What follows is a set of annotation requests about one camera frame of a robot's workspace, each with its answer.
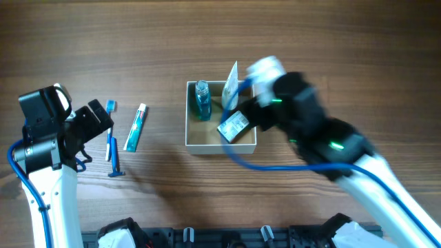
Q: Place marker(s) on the blue disposable razor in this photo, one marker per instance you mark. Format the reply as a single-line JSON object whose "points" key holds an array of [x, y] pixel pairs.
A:
{"points": [[115, 159]]}

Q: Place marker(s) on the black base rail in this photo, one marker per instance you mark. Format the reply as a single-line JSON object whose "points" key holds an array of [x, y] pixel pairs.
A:
{"points": [[339, 231]]}

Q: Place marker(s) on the blue toothbrush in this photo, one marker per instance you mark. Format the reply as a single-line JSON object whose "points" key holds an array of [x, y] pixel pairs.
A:
{"points": [[110, 107]]}

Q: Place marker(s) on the green soap box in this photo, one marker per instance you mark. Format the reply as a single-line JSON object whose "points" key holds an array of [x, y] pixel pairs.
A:
{"points": [[233, 126]]}

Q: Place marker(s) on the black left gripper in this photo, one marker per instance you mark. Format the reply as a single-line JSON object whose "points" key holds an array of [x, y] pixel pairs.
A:
{"points": [[96, 127]]}

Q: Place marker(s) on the white bamboo conditioner tube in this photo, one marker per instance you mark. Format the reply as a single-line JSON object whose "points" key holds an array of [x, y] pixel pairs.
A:
{"points": [[229, 97]]}

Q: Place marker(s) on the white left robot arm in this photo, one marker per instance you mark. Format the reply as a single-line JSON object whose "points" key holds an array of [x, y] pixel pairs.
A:
{"points": [[52, 199]]}

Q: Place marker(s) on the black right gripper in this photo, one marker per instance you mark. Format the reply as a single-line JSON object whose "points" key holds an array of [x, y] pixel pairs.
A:
{"points": [[256, 111]]}

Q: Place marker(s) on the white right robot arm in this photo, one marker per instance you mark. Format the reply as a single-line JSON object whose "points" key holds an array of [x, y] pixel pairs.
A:
{"points": [[371, 182]]}

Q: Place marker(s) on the blue mouthwash bottle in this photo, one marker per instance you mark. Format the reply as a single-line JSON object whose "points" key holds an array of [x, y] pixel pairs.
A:
{"points": [[203, 100]]}

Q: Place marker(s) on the teal toothpaste tube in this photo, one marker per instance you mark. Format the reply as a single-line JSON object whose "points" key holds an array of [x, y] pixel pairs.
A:
{"points": [[136, 129]]}

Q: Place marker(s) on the white cardboard box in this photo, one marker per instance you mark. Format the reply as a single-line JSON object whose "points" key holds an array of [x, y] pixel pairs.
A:
{"points": [[202, 137]]}

